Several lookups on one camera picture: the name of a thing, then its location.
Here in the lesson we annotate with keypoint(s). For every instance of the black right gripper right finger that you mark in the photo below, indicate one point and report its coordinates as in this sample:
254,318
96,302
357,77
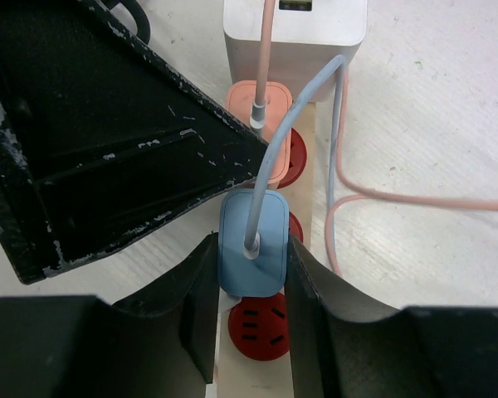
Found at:
345,343

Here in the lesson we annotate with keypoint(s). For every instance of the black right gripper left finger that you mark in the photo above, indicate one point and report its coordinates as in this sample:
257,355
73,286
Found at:
157,342

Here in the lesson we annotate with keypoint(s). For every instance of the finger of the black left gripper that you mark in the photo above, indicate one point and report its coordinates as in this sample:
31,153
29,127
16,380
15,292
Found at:
102,141

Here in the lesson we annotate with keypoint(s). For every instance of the blue USB charger cube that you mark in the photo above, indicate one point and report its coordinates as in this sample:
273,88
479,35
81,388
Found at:
253,244

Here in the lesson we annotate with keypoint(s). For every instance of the pink USB charger cube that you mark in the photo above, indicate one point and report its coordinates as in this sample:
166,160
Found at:
278,100

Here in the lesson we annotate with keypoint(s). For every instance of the beige power strip red sockets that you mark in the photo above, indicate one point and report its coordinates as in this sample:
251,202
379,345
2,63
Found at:
253,348

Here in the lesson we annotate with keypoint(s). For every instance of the white USB charger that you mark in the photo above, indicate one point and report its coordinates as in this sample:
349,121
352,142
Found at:
306,35

